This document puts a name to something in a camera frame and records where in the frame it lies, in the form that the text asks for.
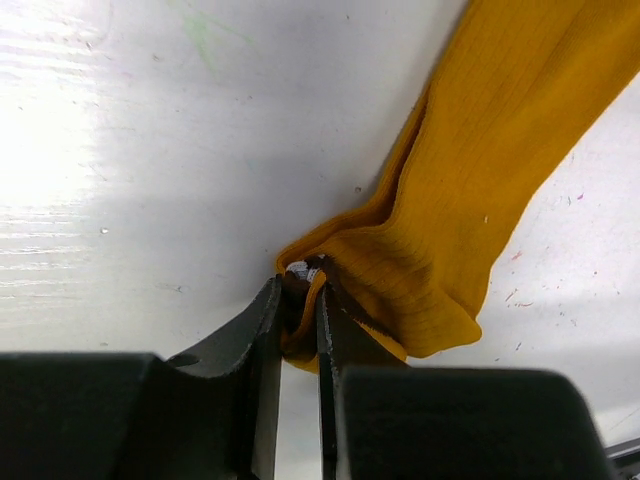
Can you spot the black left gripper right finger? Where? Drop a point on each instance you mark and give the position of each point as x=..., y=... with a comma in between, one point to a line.
x=383, y=419

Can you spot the mustard yellow striped-cuff sock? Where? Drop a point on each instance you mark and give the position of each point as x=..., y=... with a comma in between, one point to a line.
x=518, y=85

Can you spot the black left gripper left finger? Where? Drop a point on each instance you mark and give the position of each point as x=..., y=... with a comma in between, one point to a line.
x=208, y=412

